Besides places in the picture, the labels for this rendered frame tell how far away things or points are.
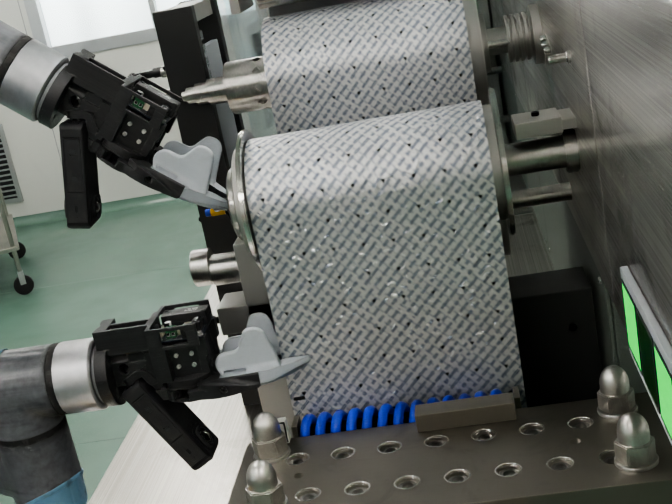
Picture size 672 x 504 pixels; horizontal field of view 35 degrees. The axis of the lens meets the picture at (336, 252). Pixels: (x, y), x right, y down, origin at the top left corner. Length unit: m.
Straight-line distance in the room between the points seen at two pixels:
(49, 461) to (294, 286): 0.32
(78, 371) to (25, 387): 0.06
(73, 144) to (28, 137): 6.04
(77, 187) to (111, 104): 0.09
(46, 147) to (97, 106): 6.02
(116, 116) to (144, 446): 0.52
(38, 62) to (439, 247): 0.44
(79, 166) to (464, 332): 0.42
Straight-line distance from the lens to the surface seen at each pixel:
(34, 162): 7.18
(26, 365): 1.12
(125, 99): 1.08
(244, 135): 1.07
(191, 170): 1.09
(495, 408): 1.02
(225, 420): 1.45
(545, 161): 1.06
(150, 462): 1.40
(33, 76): 1.10
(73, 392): 1.10
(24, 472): 1.16
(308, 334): 1.06
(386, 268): 1.03
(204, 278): 1.14
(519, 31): 1.27
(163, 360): 1.06
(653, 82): 0.61
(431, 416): 1.02
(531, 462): 0.96
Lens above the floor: 1.50
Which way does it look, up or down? 17 degrees down
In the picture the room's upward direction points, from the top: 11 degrees counter-clockwise
